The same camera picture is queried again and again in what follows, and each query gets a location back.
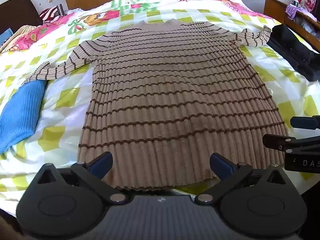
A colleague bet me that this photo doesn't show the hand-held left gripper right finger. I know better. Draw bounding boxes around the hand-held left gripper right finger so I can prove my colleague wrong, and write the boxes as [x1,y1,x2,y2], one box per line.
[194,152,292,205]

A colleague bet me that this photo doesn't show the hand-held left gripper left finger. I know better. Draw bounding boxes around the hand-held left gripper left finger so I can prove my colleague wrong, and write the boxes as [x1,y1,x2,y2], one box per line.
[31,151,129,205]

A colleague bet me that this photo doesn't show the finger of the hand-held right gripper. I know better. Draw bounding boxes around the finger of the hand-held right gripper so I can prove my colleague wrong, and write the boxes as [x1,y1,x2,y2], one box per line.
[290,116,320,131]
[262,133,320,153]

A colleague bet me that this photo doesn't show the tan brown-striped knit sweater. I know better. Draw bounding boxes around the tan brown-striped knit sweater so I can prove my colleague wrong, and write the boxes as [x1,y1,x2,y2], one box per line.
[24,19,290,193]

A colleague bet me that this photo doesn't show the checkered printed bed quilt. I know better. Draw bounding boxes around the checkered printed bed quilt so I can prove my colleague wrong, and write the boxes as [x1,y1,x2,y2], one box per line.
[0,0,320,220]

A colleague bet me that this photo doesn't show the black folded garment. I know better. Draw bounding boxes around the black folded garment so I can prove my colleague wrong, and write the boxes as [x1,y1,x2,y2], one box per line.
[266,24,320,82]

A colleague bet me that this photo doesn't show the blue ribbed knit sweater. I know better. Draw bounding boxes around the blue ribbed knit sweater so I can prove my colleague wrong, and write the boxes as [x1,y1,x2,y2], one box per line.
[0,80,48,154]

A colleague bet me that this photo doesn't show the purple cloth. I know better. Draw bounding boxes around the purple cloth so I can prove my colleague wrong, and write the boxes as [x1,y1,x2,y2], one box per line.
[286,4,304,19]

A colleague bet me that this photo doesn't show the wooden dresser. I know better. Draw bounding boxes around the wooden dresser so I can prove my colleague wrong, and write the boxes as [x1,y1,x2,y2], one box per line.
[264,0,320,53]

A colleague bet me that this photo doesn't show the pink plush toy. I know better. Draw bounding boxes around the pink plush toy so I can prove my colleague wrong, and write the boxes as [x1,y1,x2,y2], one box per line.
[301,0,318,12]

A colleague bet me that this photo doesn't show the pink floral blanket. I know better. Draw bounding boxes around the pink floral blanket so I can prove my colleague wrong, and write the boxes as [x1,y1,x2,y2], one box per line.
[5,25,38,46]

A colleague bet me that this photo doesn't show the red white striped cloth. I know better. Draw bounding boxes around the red white striped cloth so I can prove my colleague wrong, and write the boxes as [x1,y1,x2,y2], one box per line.
[39,7,62,22]

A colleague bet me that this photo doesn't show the blue pillow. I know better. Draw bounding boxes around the blue pillow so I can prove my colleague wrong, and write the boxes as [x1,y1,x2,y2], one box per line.
[0,28,13,47]

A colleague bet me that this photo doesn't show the dark wooden headboard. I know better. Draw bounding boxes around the dark wooden headboard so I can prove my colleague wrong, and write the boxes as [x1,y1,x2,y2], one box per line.
[0,0,43,34]

